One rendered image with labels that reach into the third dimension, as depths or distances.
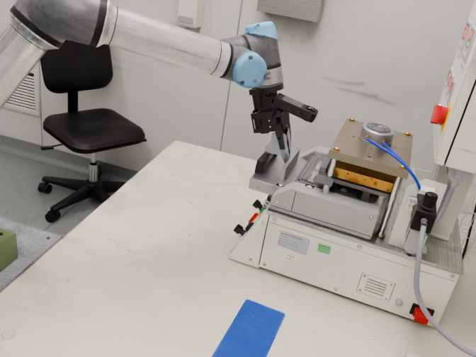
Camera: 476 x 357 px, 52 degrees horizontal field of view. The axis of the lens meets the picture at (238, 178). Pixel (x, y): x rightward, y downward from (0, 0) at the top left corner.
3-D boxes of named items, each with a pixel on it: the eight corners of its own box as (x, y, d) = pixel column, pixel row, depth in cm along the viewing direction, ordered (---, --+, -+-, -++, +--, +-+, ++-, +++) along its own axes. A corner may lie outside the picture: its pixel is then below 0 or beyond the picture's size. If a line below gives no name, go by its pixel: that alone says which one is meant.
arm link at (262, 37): (236, 27, 121) (268, 20, 123) (244, 71, 124) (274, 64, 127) (247, 26, 114) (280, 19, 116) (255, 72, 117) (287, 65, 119)
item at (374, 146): (426, 171, 131) (442, 127, 126) (425, 223, 105) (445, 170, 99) (338, 148, 137) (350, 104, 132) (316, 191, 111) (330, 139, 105)
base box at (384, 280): (434, 258, 144) (454, 208, 136) (435, 341, 111) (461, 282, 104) (265, 205, 157) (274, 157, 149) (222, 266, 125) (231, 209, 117)
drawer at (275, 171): (370, 190, 136) (377, 165, 133) (360, 225, 117) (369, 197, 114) (271, 161, 144) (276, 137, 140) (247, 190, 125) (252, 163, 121)
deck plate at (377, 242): (455, 208, 136) (457, 205, 136) (462, 275, 106) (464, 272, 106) (299, 163, 148) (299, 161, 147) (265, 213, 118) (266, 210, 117)
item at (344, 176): (400, 169, 130) (411, 137, 126) (395, 203, 111) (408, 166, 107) (338, 151, 135) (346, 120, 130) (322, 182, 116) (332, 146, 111)
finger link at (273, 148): (270, 163, 132) (264, 131, 129) (290, 162, 129) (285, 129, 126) (266, 168, 129) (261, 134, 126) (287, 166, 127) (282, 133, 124)
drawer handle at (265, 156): (277, 156, 138) (280, 142, 137) (261, 175, 125) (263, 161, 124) (270, 154, 139) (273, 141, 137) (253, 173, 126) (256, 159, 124)
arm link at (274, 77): (285, 64, 124) (275, 69, 117) (287, 81, 125) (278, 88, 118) (257, 67, 127) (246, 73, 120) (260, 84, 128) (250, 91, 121)
